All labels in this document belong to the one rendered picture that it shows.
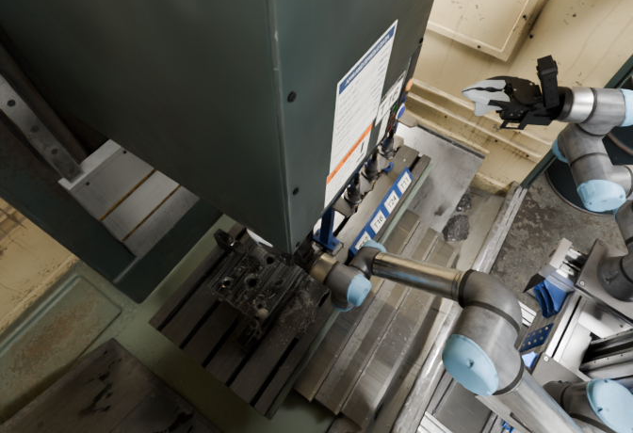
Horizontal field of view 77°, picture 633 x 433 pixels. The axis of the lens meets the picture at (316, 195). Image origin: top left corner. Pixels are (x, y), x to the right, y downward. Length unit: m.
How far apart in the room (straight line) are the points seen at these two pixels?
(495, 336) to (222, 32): 0.75
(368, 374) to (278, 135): 1.26
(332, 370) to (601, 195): 1.05
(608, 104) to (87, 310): 1.92
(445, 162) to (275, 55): 1.62
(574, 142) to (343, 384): 1.08
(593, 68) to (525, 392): 1.04
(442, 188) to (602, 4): 0.89
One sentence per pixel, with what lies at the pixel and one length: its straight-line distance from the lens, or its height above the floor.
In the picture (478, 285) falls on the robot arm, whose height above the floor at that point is 1.45.
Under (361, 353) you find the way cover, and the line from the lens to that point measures 1.59.
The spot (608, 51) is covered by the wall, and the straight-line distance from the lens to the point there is 1.57.
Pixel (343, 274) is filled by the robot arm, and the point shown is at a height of 1.33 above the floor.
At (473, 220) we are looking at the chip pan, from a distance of 2.01.
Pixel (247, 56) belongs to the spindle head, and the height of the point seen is 2.05.
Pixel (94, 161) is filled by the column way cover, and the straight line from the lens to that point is 1.22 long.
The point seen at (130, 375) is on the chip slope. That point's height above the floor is 0.65.
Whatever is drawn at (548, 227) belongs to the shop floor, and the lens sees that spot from 3.02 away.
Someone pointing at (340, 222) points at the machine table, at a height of 0.90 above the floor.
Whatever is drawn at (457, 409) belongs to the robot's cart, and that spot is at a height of 0.21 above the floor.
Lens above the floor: 2.29
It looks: 59 degrees down
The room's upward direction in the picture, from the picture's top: 3 degrees clockwise
